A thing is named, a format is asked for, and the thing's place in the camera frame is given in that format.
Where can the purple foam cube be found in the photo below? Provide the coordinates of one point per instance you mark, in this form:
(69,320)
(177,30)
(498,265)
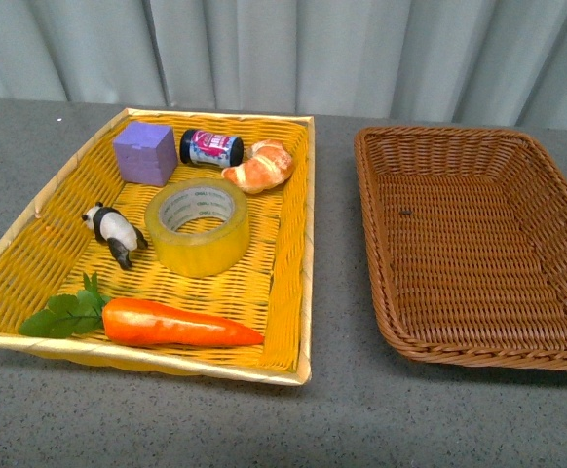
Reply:
(146,153)

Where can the toy orange carrot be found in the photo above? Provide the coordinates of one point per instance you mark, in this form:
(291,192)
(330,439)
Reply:
(133,321)

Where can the brown wicker basket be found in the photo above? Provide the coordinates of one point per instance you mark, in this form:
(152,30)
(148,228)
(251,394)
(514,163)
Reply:
(466,241)

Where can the yellow woven basket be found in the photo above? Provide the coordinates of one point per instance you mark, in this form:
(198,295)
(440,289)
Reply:
(48,250)

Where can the yellow packing tape roll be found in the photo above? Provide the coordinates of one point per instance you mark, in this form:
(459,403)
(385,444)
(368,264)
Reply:
(201,254)

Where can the small dark labelled jar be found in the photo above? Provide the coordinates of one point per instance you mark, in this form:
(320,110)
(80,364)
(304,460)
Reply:
(203,147)

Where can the pale green curtain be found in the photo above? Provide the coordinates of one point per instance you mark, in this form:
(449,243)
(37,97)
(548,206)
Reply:
(471,62)

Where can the toy panda figure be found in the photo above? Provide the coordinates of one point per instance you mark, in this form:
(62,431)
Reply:
(112,228)

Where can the toy croissant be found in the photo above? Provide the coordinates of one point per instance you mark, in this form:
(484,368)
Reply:
(267,166)

